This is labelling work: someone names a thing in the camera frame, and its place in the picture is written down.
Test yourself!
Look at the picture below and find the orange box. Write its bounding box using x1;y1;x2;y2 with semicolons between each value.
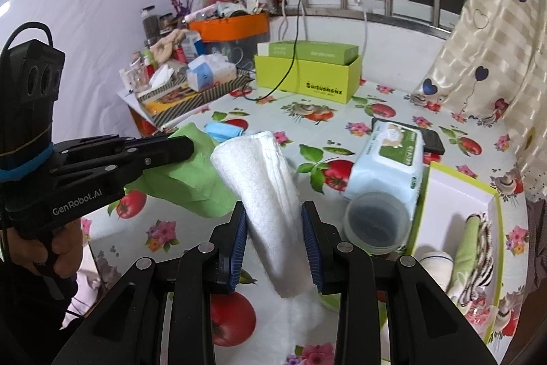
188;12;270;42

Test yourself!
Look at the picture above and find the beige sock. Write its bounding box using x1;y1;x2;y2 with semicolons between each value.
416;249;455;294

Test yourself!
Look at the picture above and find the green plastic container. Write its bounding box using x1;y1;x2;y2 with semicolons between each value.
314;291;341;311

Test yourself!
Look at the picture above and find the green cloth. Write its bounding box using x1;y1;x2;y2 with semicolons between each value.
124;123;238;219

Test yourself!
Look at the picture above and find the wet wipes pack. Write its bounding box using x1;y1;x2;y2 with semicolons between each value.
342;121;426;221

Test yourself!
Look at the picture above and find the white towel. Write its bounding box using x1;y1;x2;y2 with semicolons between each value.
209;131;340;342

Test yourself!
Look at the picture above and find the green sock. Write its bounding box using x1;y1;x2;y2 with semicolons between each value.
452;215;484;289

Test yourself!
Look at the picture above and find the red side table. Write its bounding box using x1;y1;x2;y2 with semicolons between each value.
128;108;160;138

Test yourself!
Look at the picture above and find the group of small bottles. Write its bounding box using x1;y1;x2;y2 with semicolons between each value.
119;50;155;91

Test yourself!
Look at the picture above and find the white cable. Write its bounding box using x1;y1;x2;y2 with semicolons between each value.
277;0;307;43
360;0;369;50

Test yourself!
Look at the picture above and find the black yellow striped tray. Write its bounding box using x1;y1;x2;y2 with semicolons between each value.
136;70;254;127

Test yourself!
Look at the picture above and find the light green carton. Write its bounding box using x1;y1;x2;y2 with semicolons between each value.
256;40;360;65

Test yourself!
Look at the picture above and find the green shallow cardboard box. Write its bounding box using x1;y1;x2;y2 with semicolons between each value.
404;161;506;345

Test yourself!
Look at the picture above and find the brown patterned cloth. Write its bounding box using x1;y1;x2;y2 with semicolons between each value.
523;194;547;298

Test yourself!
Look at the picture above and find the white tissue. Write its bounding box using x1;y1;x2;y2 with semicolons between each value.
147;65;174;89

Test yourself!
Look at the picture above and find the white blue carton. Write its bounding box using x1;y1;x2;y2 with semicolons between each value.
186;55;238;93

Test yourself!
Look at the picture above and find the clear plastic container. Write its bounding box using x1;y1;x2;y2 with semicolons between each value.
344;191;412;255

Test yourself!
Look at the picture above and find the floral fruit print tablecloth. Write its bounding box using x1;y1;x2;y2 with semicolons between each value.
81;78;531;365

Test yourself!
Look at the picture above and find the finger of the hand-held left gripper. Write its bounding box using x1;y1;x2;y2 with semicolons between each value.
52;134;134;170
49;135;196;195

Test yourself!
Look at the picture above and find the black smartphone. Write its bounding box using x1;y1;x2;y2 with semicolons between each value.
371;117;446;156

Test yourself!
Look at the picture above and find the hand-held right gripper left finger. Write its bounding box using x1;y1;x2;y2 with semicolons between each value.
51;203;249;365

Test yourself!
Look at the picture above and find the beige fabric ring toy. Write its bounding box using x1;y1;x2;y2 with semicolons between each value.
149;29;187;63

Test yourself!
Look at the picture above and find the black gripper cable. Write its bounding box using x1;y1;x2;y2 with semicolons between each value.
0;22;57;63

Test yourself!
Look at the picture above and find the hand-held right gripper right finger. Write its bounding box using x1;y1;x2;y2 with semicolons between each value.
300;200;498;365

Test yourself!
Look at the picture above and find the dark patterned box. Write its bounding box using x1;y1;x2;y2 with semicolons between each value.
204;37;257;71

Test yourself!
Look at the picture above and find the person's left hand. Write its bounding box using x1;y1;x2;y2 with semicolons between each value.
6;215;85;278

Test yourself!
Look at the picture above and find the beige heart print curtain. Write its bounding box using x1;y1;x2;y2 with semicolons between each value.
411;0;547;200

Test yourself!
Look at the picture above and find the blue face mask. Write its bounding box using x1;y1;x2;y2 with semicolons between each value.
204;121;250;143

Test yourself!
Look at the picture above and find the dark glass jar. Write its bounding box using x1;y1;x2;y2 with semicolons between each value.
141;6;161;41

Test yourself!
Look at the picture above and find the black white striped sock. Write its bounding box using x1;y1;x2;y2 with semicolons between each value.
446;213;499;307

